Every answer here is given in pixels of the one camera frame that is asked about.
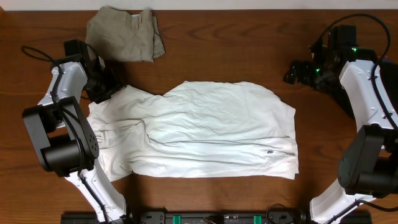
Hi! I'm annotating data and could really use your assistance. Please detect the left black cable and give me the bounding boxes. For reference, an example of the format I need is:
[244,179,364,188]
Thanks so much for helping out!
[21,42,109,224]

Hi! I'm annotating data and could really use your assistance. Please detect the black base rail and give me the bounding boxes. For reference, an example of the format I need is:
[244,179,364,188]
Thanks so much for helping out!
[60,208,373,224]

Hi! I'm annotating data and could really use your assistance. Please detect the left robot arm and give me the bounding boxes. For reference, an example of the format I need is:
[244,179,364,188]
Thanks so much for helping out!
[22,40,133,223]

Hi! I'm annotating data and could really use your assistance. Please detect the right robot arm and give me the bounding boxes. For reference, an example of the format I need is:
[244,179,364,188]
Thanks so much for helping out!
[284,25,397,223]

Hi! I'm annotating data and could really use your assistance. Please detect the black cable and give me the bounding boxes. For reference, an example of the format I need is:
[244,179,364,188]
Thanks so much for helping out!
[21,42,109,224]
[310,12,398,224]

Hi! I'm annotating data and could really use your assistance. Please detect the right black cable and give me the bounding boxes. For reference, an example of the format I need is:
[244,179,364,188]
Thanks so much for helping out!
[310,12,398,224]

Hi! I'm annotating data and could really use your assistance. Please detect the white t-shirt black print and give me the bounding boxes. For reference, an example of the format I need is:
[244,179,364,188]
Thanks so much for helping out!
[88,82,299,181]

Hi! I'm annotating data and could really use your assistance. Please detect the folded khaki shorts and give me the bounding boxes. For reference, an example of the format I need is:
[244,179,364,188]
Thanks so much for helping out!
[86,6,165,62]

